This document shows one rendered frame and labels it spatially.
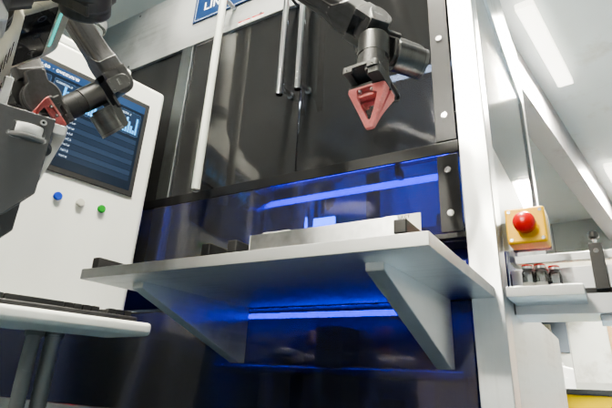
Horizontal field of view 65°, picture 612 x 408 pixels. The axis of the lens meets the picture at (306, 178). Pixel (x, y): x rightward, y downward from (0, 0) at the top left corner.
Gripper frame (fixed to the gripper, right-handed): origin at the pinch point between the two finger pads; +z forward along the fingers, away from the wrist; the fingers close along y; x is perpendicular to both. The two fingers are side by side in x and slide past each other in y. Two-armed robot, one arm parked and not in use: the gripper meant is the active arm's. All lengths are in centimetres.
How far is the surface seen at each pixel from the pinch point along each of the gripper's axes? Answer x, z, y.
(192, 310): 49, 22, 18
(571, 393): 3, -10, 315
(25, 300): 73, 26, -4
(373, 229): -1.2, 18.8, 0.4
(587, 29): -54, -268, 266
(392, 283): -0.9, 24.3, 8.0
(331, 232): 5.8, 18.4, 0.4
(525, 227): -17.0, 6.0, 32.6
